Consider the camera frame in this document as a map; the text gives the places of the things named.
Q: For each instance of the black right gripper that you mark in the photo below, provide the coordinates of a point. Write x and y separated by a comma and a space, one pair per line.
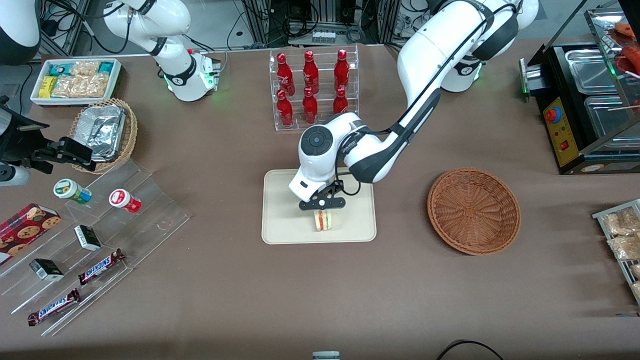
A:
21, 148

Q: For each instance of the triangular sandwich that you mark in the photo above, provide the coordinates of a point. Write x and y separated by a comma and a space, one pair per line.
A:
323, 221

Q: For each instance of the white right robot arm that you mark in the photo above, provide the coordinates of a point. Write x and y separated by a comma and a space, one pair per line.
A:
170, 20

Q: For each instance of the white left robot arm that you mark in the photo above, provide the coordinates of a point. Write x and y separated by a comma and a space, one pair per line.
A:
430, 55

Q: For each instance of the cream rectangular tray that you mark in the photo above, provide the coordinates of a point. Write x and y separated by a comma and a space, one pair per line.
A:
280, 220

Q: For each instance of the oval light wicker basket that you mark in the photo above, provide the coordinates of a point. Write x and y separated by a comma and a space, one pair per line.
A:
131, 132

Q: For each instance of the round brown wicker basket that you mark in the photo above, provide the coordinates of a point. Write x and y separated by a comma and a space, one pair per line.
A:
474, 212

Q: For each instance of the green lidded snack cup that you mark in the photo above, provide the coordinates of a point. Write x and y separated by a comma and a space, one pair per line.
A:
70, 190

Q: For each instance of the silver foil container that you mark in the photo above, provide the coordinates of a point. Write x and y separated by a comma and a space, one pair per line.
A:
102, 130

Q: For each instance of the red lidded snack cup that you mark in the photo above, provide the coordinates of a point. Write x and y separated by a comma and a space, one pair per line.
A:
122, 199

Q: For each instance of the clear rice cracker bag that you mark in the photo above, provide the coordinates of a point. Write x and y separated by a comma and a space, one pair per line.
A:
82, 85

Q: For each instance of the white snack bin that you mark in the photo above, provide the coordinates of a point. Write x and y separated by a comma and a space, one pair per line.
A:
36, 97

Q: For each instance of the yellow snack packet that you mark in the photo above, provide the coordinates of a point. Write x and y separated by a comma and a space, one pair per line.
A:
47, 86

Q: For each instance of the small black box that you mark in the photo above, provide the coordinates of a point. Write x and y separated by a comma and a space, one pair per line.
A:
87, 237
46, 270

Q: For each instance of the clear acrylic bottle rack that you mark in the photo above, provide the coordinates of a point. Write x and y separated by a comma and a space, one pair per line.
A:
300, 125

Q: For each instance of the clear acrylic stepped stand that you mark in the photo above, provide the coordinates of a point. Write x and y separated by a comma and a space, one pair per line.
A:
150, 210

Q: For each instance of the teal snack packet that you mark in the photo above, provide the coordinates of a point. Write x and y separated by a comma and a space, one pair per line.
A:
60, 69

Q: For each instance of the red cookie box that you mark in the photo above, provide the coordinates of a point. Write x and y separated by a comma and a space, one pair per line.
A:
25, 230

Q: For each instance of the red cola bottle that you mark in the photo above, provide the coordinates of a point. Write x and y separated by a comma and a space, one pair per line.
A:
285, 110
310, 107
310, 72
340, 102
285, 75
341, 70

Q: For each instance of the brown snickers bar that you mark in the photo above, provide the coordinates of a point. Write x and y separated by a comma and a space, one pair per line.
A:
100, 266
54, 306

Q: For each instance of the small grey device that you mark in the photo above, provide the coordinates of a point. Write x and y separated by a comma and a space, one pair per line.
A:
326, 356

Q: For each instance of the white power strip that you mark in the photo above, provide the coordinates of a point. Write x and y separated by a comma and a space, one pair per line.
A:
323, 36

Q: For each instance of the black food warmer machine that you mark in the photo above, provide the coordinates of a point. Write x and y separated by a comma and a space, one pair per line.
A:
567, 140

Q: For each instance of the clear bag of snacks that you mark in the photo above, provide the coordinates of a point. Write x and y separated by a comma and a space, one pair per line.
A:
625, 247
620, 222

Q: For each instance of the steel warmer pan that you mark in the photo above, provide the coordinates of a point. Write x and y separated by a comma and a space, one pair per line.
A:
592, 70
612, 117

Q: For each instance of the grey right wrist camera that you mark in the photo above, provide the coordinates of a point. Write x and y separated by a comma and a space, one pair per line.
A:
14, 176

